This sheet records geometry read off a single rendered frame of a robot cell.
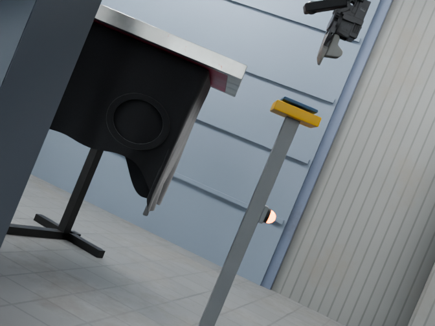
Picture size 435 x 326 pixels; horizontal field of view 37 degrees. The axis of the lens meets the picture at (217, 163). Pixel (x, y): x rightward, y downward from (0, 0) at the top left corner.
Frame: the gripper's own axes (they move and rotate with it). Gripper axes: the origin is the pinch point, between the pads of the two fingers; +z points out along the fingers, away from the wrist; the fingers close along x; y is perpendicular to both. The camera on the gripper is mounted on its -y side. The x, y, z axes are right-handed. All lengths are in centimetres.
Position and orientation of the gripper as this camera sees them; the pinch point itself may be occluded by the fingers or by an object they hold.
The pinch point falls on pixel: (318, 59)
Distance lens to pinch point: 181.5
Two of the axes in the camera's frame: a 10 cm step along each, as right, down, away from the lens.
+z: -3.8, 9.2, 0.3
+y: 9.2, 3.8, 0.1
